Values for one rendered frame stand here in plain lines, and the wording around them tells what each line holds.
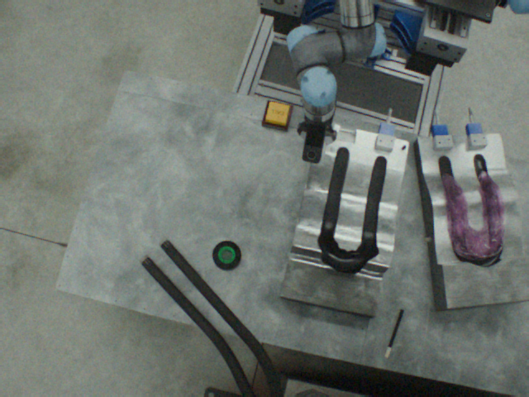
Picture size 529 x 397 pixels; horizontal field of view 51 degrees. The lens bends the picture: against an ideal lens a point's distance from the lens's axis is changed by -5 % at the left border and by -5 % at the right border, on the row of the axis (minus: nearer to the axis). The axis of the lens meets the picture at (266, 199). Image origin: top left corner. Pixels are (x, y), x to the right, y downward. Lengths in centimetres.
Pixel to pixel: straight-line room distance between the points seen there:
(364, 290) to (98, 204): 79
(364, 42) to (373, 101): 115
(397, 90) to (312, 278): 117
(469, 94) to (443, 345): 148
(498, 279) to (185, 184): 91
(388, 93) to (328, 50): 120
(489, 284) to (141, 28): 199
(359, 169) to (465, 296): 45
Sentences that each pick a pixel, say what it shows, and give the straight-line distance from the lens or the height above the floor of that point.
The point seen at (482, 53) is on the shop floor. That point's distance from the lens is 300.
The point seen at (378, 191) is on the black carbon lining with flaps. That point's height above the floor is 88.
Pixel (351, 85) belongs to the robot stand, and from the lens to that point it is 250.
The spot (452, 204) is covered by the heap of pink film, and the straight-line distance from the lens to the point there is 164.
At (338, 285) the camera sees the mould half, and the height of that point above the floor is 86.
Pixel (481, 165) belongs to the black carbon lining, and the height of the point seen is 85.
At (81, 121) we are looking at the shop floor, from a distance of 275.
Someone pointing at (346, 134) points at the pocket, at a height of 86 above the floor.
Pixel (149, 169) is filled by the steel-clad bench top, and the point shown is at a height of 80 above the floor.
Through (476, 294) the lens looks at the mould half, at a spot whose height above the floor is 91.
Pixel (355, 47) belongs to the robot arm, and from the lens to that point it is 135.
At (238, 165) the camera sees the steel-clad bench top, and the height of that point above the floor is 80.
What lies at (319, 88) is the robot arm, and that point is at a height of 130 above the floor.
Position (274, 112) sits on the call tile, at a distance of 174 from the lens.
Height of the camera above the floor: 243
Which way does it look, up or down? 75 degrees down
